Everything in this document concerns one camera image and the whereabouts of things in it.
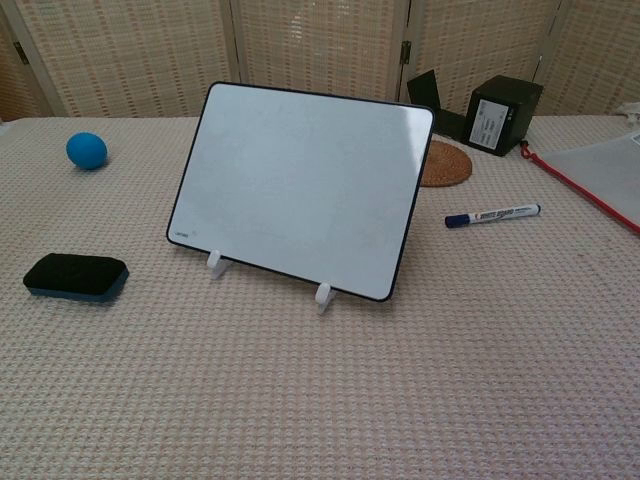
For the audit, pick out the black and blue eraser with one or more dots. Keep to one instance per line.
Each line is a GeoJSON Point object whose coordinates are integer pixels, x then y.
{"type": "Point", "coordinates": [75, 277]}

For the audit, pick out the small white whiteboard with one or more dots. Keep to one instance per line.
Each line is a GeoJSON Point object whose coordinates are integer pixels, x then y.
{"type": "Point", "coordinates": [300, 185]}

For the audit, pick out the blue whiteboard marker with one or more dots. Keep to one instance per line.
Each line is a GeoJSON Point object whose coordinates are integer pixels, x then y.
{"type": "Point", "coordinates": [492, 214]}

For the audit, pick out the white plastic board stand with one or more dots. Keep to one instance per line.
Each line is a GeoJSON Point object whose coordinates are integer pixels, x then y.
{"type": "Point", "coordinates": [322, 297]}

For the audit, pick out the beige checked tablecloth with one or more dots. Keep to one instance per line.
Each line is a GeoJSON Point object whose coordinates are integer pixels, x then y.
{"type": "Point", "coordinates": [320, 350]}

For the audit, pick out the round woven rattan coaster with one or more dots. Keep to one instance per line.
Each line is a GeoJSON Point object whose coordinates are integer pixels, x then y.
{"type": "Point", "coordinates": [447, 165]}

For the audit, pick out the black folded card stand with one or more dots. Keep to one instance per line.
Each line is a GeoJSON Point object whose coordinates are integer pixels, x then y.
{"type": "Point", "coordinates": [435, 102]}

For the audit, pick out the woven folding screen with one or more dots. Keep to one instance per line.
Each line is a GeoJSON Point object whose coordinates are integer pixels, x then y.
{"type": "Point", "coordinates": [320, 50]}

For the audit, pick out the black cube box with label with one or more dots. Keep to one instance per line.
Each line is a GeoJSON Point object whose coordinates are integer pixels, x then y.
{"type": "Point", "coordinates": [502, 117]}

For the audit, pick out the blue ball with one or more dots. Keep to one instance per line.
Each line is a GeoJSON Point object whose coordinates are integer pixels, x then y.
{"type": "Point", "coordinates": [86, 150]}

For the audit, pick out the translucent zipper pouch red trim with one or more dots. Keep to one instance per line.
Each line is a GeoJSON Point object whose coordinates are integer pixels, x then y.
{"type": "Point", "coordinates": [600, 172]}

